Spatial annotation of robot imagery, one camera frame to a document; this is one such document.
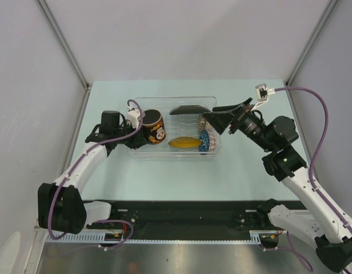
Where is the light blue cable duct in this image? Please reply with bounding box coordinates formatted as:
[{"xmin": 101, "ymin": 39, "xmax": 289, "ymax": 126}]
[{"xmin": 45, "ymin": 232, "xmax": 261, "ymax": 245}]

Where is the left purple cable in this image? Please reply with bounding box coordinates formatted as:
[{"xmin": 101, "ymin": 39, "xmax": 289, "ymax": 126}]
[{"xmin": 47, "ymin": 99, "xmax": 144, "ymax": 252}]

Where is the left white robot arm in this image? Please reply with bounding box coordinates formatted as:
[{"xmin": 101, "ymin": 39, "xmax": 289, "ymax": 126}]
[{"xmin": 38, "ymin": 108, "xmax": 145, "ymax": 240}]

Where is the pink patterned bowl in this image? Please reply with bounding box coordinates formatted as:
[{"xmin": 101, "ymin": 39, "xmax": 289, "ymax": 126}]
[{"xmin": 198, "ymin": 114, "xmax": 214, "ymax": 134}]

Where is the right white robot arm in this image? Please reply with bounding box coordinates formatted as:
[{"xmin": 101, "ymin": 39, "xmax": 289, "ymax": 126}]
[{"xmin": 202, "ymin": 99, "xmax": 352, "ymax": 273}]

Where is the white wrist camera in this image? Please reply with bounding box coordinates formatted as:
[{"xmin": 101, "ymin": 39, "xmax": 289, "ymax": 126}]
[
  {"xmin": 252, "ymin": 83, "xmax": 275, "ymax": 110},
  {"xmin": 126, "ymin": 106, "xmax": 144, "ymax": 128}
]

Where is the red interior dark mug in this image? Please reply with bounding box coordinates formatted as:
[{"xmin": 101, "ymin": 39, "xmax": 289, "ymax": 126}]
[{"xmin": 142, "ymin": 109, "xmax": 166, "ymax": 145}]

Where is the blue triangle patterned bowl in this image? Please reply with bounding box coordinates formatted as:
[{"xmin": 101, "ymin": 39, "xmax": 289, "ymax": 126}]
[{"xmin": 198, "ymin": 130, "xmax": 218, "ymax": 155}]

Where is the aluminium frame post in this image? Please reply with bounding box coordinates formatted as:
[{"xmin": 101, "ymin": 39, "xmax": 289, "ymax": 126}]
[
  {"xmin": 35, "ymin": 0, "xmax": 90, "ymax": 89},
  {"xmin": 285, "ymin": 0, "xmax": 341, "ymax": 86}
]

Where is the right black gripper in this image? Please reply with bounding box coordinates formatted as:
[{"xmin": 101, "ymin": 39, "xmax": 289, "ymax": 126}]
[{"xmin": 202, "ymin": 98, "xmax": 275, "ymax": 152}]

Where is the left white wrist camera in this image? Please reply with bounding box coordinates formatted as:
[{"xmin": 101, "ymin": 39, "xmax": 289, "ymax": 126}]
[{"xmin": 126, "ymin": 106, "xmax": 144, "ymax": 128}]

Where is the aluminium front rail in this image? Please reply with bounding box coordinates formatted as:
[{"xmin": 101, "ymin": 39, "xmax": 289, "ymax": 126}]
[{"xmin": 33, "ymin": 217, "xmax": 322, "ymax": 235}]

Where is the clear plastic dish rack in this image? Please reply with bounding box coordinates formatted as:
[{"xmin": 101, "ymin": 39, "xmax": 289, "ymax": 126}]
[{"xmin": 132, "ymin": 96, "xmax": 221, "ymax": 159}]

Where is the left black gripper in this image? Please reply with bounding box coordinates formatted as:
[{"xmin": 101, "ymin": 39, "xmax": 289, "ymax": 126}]
[{"xmin": 114, "ymin": 120, "xmax": 147, "ymax": 150}]

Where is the yellow brown round saucer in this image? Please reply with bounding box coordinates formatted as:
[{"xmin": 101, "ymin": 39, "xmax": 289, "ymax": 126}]
[{"xmin": 168, "ymin": 136, "xmax": 202, "ymax": 148}]

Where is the right aluminium frame post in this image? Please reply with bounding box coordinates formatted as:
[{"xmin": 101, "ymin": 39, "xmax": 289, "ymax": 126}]
[{"xmin": 285, "ymin": 0, "xmax": 341, "ymax": 86}]

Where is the black floral square plate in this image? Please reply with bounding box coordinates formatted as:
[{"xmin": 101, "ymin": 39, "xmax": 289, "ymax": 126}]
[{"xmin": 169, "ymin": 105, "xmax": 210, "ymax": 115}]

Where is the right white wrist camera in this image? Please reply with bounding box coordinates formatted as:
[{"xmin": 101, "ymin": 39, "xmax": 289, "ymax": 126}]
[{"xmin": 252, "ymin": 83, "xmax": 275, "ymax": 110}]

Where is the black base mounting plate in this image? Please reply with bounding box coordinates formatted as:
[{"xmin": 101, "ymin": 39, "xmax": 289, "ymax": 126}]
[{"xmin": 84, "ymin": 199, "xmax": 308, "ymax": 248}]

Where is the left aluminium frame post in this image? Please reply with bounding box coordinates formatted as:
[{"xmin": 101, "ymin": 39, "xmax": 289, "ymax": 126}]
[{"xmin": 35, "ymin": 0, "xmax": 90, "ymax": 89}]

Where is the purple cable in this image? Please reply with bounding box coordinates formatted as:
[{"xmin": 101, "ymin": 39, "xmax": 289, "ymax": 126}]
[
  {"xmin": 267, "ymin": 86, "xmax": 352, "ymax": 272},
  {"xmin": 47, "ymin": 99, "xmax": 144, "ymax": 252}
]

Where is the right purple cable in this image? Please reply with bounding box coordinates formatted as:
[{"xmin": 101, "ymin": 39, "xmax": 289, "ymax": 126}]
[{"xmin": 267, "ymin": 86, "xmax": 352, "ymax": 272}]

